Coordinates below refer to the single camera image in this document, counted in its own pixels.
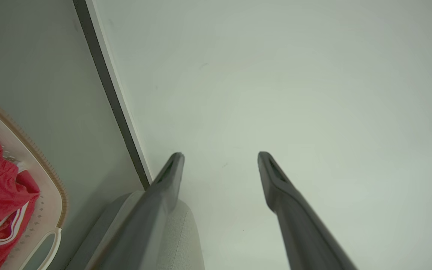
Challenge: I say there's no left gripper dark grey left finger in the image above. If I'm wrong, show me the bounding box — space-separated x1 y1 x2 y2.
95 152 185 270

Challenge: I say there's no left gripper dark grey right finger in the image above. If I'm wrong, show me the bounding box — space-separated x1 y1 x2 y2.
257 151 357 270

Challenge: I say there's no cream laundry basket tan rim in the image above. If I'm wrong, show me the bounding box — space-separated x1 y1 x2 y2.
0 97 69 270

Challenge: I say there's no dark baseboard strip white edge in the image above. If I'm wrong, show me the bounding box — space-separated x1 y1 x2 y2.
72 0 154 190

